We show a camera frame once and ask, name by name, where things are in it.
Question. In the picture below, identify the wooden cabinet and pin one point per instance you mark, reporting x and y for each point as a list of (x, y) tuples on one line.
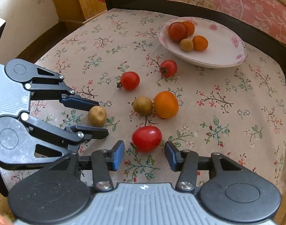
[(76, 13)]

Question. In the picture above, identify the brown longan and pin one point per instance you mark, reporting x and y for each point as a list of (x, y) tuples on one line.
[(97, 116), (142, 105), (186, 45)]

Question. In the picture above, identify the bumpy orange mandarin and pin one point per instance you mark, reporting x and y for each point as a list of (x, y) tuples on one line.
[(191, 27)]

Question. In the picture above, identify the red cherry tomato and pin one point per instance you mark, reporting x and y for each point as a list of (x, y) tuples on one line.
[(146, 139), (168, 68), (129, 81)]

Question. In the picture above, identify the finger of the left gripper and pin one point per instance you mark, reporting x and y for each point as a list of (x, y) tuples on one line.
[(44, 84), (70, 138)]

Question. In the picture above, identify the white floral plate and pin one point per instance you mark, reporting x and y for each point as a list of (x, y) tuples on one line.
[(225, 49)]

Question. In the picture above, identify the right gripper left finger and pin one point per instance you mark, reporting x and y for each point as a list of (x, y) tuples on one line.
[(104, 161)]

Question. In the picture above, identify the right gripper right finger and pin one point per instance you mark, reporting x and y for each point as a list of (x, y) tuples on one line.
[(185, 162)]

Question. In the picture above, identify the smooth orange tomato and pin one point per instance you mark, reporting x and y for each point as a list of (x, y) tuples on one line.
[(166, 105)]

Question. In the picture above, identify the large red tomato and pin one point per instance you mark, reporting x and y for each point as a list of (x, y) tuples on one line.
[(178, 31)]

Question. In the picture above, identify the floral white tablecloth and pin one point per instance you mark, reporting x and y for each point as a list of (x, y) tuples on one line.
[(238, 111)]

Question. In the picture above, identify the small orange mandarin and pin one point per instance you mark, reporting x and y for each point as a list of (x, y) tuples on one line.
[(200, 43)]

